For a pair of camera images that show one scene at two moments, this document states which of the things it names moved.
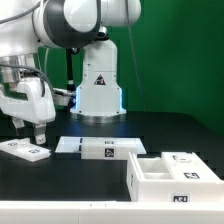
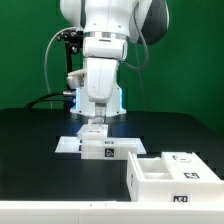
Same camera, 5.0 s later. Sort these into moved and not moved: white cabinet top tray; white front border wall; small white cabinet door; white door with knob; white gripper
Moved: small white cabinet door; white gripper
Not moved: white door with knob; white front border wall; white cabinet top tray
